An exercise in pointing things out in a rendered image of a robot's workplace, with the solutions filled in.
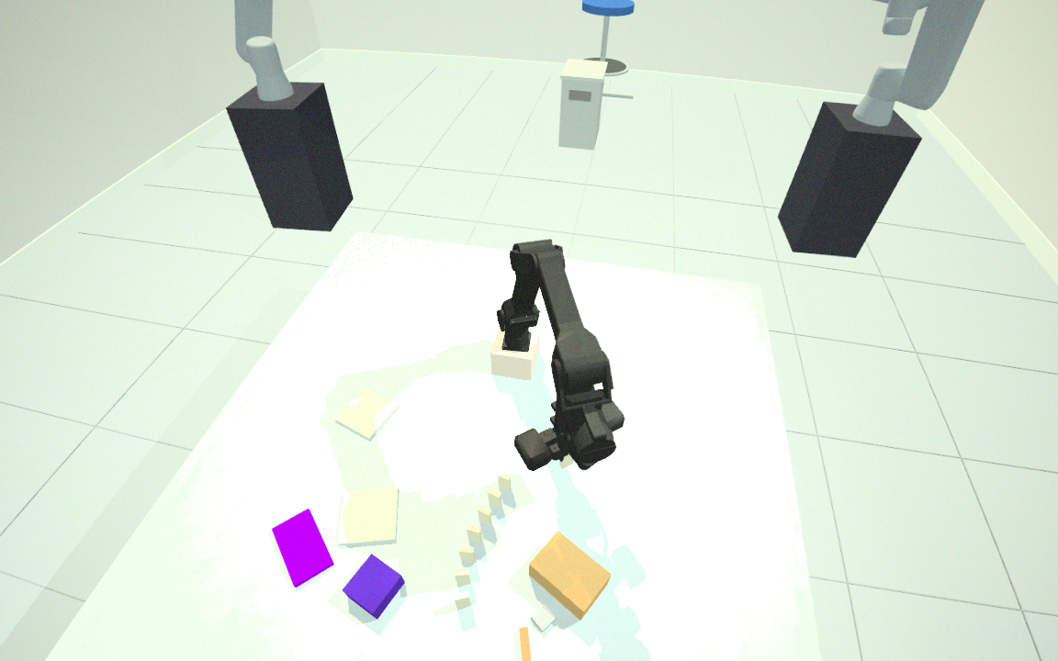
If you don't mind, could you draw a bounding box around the purple rectangular block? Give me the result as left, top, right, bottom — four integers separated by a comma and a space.
343, 554, 405, 619

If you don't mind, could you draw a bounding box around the magenta rectangular block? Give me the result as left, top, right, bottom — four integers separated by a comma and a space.
272, 509, 334, 588

